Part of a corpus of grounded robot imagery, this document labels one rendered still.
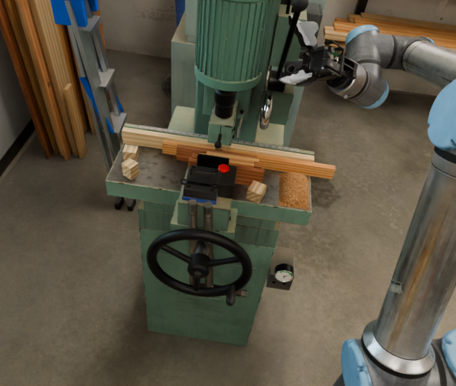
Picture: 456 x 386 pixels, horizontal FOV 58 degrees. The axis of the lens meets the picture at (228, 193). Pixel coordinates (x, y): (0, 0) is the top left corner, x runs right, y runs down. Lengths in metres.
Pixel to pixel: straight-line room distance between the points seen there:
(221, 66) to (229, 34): 0.08
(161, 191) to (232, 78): 0.39
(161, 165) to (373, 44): 0.69
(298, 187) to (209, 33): 0.49
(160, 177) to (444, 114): 0.78
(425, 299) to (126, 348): 1.35
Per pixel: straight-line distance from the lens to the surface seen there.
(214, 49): 1.02
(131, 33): 3.73
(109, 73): 2.03
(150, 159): 1.29
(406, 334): 0.93
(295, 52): 1.28
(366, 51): 1.22
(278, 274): 1.33
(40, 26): 2.32
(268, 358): 1.93
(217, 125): 1.16
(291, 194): 1.19
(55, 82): 2.46
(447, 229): 0.79
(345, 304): 2.16
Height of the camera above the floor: 1.75
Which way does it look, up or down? 45 degrees down
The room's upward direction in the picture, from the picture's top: 8 degrees clockwise
